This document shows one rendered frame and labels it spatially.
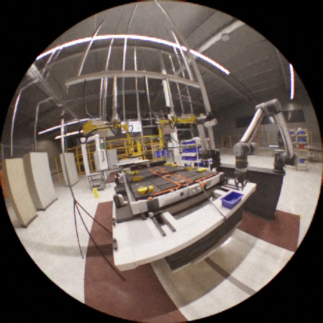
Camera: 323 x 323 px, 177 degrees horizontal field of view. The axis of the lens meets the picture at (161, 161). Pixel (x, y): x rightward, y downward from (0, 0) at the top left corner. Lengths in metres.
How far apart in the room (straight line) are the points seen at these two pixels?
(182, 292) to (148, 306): 0.39
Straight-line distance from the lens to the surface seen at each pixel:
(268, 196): 2.20
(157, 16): 9.41
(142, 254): 0.73
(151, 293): 1.48
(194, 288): 1.47
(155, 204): 0.98
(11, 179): 4.05
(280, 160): 2.00
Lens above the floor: 1.43
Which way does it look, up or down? 7 degrees down
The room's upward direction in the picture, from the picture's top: 7 degrees counter-clockwise
